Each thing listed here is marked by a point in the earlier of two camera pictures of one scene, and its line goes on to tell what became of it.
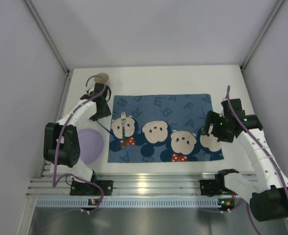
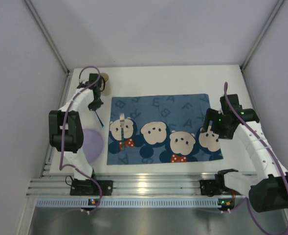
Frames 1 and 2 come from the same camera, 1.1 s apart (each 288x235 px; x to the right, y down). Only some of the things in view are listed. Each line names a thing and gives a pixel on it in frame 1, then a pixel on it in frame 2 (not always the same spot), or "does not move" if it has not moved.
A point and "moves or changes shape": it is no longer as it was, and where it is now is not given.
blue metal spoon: x=107 y=130 moves or changes shape
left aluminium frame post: x=48 y=35 does not move
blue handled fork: x=123 y=116 does not move
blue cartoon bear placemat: x=161 y=128 does not move
